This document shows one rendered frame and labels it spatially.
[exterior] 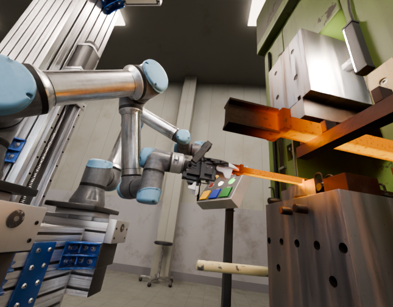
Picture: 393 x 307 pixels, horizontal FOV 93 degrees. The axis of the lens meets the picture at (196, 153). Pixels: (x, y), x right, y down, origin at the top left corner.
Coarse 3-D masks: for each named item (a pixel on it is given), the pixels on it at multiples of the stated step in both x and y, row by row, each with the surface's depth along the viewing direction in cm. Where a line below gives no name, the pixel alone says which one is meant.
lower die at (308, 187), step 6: (306, 180) 72; (312, 180) 69; (318, 180) 69; (294, 186) 78; (300, 186) 75; (306, 186) 72; (312, 186) 69; (282, 192) 85; (288, 192) 81; (294, 192) 78; (300, 192) 74; (306, 192) 71; (312, 192) 68; (318, 192) 67; (390, 192) 73; (282, 198) 85; (288, 198) 81
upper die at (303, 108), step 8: (296, 104) 87; (304, 104) 82; (312, 104) 83; (320, 104) 84; (328, 104) 85; (296, 112) 86; (304, 112) 80; (312, 112) 81; (320, 112) 82; (328, 112) 83; (336, 112) 84; (344, 112) 85; (352, 112) 86; (312, 120) 83; (320, 120) 82; (328, 120) 81; (336, 120) 82; (344, 120) 83
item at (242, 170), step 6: (240, 168) 71; (246, 168) 72; (240, 174) 72; (246, 174) 73; (252, 174) 72; (258, 174) 72; (264, 174) 72; (270, 174) 73; (276, 174) 73; (282, 174) 74; (276, 180) 75; (282, 180) 74; (288, 180) 74; (294, 180) 74; (300, 180) 75
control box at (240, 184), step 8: (232, 176) 125; (240, 176) 118; (248, 176) 120; (216, 184) 131; (224, 184) 123; (232, 184) 117; (240, 184) 114; (248, 184) 118; (232, 192) 109; (240, 192) 112; (200, 200) 128; (208, 200) 121; (216, 200) 115; (224, 200) 110; (232, 200) 106; (240, 200) 110; (208, 208) 128; (216, 208) 122
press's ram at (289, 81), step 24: (288, 48) 103; (312, 48) 90; (336, 48) 94; (288, 72) 98; (312, 72) 83; (336, 72) 87; (288, 96) 94; (312, 96) 82; (336, 96) 81; (360, 96) 84
